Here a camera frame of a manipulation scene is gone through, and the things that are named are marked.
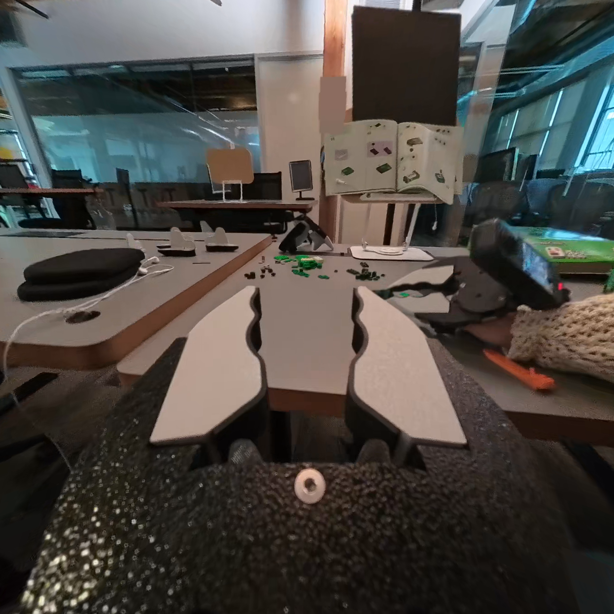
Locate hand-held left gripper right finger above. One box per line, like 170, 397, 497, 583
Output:
348, 285, 468, 464

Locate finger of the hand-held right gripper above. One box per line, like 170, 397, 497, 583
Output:
397, 265, 456, 289
384, 284, 455, 304

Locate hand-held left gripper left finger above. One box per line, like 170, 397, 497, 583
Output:
150, 285, 269, 449

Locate person's right forearm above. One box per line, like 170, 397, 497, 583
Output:
508, 293, 614, 383

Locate scattered black lego pieces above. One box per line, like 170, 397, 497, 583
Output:
244, 256, 277, 280

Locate person's right hand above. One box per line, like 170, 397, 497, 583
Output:
466, 312, 515, 349

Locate pile of dark green pieces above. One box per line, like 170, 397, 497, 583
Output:
345, 261, 385, 282

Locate orange brick separator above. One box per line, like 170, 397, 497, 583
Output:
482, 348, 557, 391

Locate grey wood-edged table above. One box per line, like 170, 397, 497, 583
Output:
0, 228, 273, 371

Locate grey mesh office chair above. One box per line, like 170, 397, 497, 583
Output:
468, 180, 529, 232

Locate green printed box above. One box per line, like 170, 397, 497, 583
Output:
513, 225, 614, 275

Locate pile of bright green pieces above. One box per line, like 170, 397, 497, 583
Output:
273, 254, 333, 280

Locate open instruction booklet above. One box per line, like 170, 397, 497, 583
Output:
322, 119, 465, 206

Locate black oval pad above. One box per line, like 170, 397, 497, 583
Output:
23, 248, 146, 285
17, 269, 141, 303

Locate small framed sign stand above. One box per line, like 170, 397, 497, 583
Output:
289, 159, 316, 201

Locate brown office desk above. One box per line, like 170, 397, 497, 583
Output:
156, 199, 318, 232
0, 187, 105, 198

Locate large paned window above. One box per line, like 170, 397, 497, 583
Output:
480, 72, 614, 174

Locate black office chair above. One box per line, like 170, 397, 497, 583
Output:
50, 169, 98, 230
0, 372, 73, 571

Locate black panel on stand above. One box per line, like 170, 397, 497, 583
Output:
351, 5, 462, 126

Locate white wired earphones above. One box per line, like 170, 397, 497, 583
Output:
2, 256, 175, 380

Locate tan chair with white frame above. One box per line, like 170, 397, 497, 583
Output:
205, 146, 256, 203

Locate wooden support post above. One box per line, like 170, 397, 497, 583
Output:
322, 0, 349, 243

